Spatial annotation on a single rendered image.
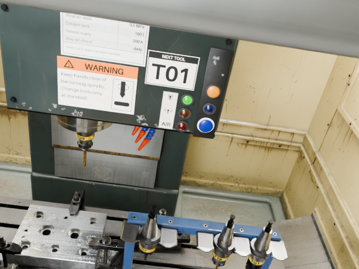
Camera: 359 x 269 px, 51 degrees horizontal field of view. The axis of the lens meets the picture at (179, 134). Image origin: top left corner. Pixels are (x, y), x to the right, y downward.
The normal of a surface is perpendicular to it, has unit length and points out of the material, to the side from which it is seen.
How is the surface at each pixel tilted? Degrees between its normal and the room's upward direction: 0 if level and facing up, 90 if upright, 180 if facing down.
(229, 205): 0
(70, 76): 90
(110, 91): 90
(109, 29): 90
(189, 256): 0
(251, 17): 90
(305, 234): 24
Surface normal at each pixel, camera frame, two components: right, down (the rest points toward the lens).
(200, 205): 0.15, -0.83
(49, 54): -0.01, 0.54
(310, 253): -0.26, -0.81
